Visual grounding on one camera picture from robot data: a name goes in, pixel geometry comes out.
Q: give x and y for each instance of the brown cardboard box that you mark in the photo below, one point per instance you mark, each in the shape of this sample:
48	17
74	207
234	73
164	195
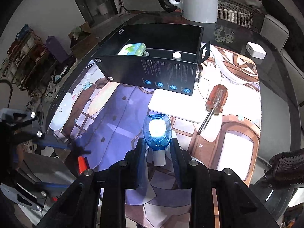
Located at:
80	42

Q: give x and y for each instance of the black round object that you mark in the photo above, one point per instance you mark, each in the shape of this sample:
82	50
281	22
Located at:
64	68

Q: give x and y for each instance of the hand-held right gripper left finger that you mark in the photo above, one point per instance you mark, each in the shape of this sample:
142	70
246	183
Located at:
142	163

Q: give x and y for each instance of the white wicker basket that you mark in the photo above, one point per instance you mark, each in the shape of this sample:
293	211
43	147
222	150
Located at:
235	14

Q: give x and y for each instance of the white charger cube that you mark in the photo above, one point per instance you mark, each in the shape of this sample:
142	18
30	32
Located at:
255	51

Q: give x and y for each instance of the black cardboard box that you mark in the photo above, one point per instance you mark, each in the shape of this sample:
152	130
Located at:
154	73

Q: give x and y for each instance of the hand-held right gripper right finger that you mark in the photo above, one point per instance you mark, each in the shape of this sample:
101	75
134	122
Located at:
177	168

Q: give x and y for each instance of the white patterned slipper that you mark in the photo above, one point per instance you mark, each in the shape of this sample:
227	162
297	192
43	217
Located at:
51	91

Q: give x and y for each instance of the white bucket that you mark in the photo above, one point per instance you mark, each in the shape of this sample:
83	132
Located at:
102	8

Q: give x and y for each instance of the white flat box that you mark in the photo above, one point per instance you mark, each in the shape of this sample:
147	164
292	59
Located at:
171	104

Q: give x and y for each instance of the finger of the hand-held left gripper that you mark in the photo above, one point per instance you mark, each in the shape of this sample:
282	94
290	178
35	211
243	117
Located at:
54	186
61	143

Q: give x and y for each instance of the green white packet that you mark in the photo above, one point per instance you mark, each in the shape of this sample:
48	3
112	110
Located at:
133	48

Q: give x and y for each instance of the blue faceted bottle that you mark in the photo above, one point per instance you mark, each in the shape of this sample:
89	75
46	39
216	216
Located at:
152	144

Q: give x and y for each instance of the dark brown dotted object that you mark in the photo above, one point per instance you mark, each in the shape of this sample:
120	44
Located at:
285	168

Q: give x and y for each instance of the orange plastic item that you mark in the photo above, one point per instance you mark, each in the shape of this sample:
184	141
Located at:
82	164

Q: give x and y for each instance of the purple bag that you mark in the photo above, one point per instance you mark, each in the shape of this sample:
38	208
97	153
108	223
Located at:
57	48

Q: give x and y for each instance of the wooden shoe rack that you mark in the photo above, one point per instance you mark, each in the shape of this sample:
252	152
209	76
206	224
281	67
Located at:
26	52

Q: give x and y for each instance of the small white round container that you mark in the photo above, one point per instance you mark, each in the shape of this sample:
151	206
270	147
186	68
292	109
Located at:
177	56

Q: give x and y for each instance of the printed desk mat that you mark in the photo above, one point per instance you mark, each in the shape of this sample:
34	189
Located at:
114	123

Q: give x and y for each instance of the spotted dog coaster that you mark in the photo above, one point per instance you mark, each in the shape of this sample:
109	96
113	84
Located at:
223	35

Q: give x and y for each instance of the mop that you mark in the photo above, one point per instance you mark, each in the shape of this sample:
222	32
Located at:
122	9

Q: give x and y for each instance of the white electric kettle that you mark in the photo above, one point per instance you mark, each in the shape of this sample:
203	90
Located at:
201	2

